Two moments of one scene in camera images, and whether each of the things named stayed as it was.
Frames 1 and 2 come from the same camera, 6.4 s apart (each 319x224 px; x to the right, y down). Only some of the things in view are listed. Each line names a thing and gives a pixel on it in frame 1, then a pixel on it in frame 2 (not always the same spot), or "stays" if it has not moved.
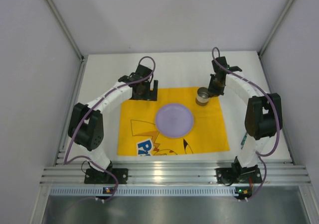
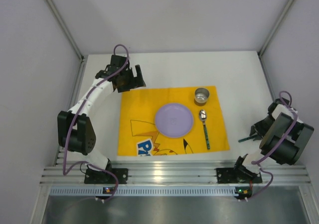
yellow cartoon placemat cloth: (138, 135) stays
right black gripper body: (215, 89) to (257, 131)
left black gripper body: (143, 95) to (133, 79)
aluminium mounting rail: (62, 174) stays
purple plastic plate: (174, 120) stays
